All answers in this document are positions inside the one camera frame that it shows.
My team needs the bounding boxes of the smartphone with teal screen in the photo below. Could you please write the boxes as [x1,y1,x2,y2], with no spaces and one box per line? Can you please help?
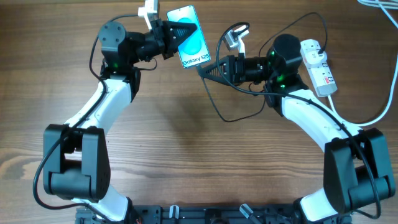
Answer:
[167,5,211,68]

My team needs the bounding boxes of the black USB charging cable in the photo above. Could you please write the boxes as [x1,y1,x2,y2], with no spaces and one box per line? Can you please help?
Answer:
[195,11,329,123]

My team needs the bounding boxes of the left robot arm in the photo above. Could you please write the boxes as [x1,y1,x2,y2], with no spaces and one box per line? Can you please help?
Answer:
[34,18,198,223]

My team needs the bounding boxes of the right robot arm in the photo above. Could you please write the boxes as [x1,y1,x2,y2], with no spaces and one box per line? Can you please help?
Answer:
[198,34,396,223]

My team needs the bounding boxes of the white charger plug adapter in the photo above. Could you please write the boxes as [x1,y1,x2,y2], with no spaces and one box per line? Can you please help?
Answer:
[304,50,327,67]

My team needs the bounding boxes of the white power strip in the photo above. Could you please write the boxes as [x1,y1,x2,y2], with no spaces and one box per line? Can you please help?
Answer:
[300,39,337,97]

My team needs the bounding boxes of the black left camera cable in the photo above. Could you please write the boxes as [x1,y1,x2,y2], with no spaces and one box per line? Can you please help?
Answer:
[32,13,158,224]

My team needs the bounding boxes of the black camera cable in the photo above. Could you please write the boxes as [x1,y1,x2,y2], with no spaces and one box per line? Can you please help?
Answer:
[215,21,382,220]
[32,13,158,224]

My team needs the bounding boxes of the black right camera cable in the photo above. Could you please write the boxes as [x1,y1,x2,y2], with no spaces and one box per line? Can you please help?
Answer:
[215,21,382,220]

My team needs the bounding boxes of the white power strip cord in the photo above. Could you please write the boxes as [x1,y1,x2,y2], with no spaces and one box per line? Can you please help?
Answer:
[326,52,398,128]

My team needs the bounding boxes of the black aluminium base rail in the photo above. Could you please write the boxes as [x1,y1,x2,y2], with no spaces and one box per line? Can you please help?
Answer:
[75,203,353,224]

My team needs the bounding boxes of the white cables at corner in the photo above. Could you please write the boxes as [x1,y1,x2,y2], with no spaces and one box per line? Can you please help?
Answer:
[356,0,398,22]

